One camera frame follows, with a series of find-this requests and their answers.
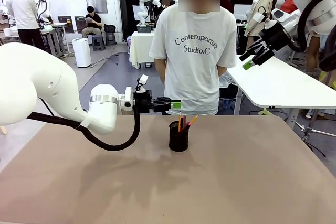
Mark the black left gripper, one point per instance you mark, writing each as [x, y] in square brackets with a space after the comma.
[144, 102]

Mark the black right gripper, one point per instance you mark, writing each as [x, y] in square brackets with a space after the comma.
[274, 35]

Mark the dark red pen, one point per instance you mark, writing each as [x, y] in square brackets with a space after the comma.
[184, 119]

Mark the yellow pencil with pink eraser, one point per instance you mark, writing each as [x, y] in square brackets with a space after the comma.
[193, 120]

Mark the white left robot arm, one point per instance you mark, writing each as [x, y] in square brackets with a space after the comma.
[39, 87]

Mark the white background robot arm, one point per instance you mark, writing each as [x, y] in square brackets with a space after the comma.
[143, 6]

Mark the black mesh pen holder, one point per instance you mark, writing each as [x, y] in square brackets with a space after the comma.
[179, 141]

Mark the clear plastic bag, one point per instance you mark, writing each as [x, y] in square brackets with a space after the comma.
[228, 81]

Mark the person in white t-shirt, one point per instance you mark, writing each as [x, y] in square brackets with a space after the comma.
[194, 64]

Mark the table with white cloth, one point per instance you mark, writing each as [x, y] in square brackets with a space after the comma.
[141, 48]

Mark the pale green tape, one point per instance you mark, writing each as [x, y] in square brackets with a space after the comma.
[264, 112]

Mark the dark equipment box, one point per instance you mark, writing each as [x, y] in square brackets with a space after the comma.
[144, 28]

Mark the dark plastic stool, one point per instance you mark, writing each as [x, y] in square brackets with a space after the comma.
[110, 40]

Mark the grey plastic stool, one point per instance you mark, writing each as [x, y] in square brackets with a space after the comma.
[99, 43]

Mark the black bag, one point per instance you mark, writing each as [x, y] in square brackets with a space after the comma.
[110, 28]

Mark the metal light stand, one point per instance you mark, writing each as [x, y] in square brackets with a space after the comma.
[308, 132]

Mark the white air purifier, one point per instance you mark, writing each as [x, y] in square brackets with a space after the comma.
[82, 52]

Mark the seated person in black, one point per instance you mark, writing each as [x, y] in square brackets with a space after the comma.
[93, 22]

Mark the black tripod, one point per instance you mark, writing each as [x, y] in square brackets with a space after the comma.
[48, 109]

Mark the dark monitor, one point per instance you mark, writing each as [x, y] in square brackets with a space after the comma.
[79, 23]
[64, 22]

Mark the person in white shirt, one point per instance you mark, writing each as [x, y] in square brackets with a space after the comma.
[43, 1]

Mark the wooden stick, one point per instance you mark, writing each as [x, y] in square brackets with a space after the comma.
[3, 129]

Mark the person light shirt black trousers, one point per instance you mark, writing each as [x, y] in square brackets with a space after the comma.
[23, 9]

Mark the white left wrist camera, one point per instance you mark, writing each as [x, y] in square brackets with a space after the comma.
[143, 79]

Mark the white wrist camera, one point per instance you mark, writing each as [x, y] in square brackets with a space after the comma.
[259, 17]
[143, 79]

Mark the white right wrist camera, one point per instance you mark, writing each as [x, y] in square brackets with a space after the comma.
[259, 17]

